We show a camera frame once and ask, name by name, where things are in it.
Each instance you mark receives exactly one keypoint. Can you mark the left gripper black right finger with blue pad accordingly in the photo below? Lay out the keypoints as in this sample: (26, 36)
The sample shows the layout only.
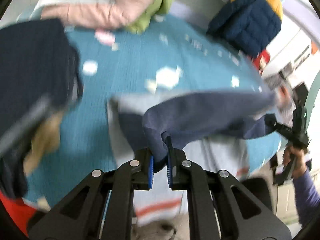
(219, 206)

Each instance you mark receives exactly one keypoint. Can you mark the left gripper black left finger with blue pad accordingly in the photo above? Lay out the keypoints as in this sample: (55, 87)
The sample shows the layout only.
(100, 206)

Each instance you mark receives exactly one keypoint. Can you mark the grey navy varsity jacket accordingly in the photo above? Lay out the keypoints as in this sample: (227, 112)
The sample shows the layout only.
(219, 129)

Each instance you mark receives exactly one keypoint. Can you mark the purple sleeved forearm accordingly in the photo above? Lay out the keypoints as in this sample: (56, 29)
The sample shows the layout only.
(307, 198)

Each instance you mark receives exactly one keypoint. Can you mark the folded dark clothes pile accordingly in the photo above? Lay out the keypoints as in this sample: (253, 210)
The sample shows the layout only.
(39, 77)

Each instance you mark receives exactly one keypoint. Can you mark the person's right hand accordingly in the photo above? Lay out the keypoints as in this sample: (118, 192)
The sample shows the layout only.
(300, 166)

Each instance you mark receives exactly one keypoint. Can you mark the red cartoon bag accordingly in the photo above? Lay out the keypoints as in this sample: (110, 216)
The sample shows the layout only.
(261, 61)

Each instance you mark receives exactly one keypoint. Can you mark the yellow navy puffer jacket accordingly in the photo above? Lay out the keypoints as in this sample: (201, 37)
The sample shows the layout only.
(248, 25)

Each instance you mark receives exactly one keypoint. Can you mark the teal candy-print bed sheet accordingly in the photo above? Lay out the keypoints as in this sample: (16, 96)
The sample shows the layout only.
(186, 58)

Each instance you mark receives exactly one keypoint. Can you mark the green quilt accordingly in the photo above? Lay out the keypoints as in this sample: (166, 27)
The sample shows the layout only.
(157, 7)

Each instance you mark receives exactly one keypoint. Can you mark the pink quilt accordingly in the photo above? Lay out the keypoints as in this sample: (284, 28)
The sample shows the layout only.
(94, 14)

